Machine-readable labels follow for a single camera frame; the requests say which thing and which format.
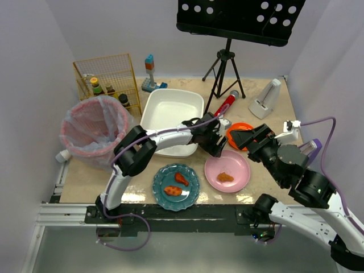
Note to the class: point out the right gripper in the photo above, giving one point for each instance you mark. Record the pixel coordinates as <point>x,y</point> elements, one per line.
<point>258,136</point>

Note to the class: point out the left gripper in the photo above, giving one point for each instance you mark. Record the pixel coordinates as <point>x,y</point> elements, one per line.
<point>212,139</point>

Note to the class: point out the orange plate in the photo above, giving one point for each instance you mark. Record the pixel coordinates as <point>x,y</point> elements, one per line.
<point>237,126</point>

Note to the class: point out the pink plate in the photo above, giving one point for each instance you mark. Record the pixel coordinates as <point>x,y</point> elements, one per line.
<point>233,164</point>

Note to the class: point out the small black cap spice jar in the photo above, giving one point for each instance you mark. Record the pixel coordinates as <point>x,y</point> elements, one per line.
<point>124,100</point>

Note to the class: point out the small yellow label bottle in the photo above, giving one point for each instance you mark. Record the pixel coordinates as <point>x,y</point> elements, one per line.
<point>111,91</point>

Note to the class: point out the pink trash basket with bag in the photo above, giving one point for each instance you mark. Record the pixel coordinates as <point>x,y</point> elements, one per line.
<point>92,129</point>

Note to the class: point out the red label sauce bottle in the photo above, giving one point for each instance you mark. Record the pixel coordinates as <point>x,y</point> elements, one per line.
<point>96,87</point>

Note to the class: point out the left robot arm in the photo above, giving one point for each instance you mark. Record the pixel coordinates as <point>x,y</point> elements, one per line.
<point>134,152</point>

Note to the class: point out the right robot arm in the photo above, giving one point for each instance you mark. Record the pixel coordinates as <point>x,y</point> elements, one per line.
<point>341,232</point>

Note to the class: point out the orange fried nugget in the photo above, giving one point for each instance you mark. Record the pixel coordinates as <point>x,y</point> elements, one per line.
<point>224,178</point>

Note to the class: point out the red glitter microphone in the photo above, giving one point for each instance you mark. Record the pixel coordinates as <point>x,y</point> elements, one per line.
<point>234,94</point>

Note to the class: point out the toy chicken drumstick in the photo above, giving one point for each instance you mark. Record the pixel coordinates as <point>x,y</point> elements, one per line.
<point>179,178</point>

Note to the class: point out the white metronome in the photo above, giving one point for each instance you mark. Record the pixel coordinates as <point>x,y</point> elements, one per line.
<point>264,104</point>

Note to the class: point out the teal scalloped plate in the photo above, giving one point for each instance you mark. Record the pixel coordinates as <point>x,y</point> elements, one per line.
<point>166,177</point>

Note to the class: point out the toy grilled meat piece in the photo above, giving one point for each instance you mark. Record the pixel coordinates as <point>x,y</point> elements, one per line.
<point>173,190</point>

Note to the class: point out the white rectangular baking dish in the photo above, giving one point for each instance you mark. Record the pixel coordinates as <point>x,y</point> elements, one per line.
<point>167,108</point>

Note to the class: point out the toy brick tower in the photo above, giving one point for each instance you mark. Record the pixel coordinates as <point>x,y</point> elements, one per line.
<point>149,84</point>

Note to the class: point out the black music stand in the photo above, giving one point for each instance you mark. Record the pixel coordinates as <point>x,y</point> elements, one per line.
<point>262,22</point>

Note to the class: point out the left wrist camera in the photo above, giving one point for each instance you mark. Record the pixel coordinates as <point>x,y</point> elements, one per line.
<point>225,124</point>

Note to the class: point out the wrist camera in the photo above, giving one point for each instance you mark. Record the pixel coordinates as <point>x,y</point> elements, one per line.
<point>290,132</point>
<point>225,124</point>

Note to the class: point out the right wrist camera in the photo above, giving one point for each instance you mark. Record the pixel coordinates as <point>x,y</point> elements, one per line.
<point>290,132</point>

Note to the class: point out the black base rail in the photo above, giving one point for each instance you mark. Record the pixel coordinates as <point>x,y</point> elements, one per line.
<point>236,219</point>

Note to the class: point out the gold wire basket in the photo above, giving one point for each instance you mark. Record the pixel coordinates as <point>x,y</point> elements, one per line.
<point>115,70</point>

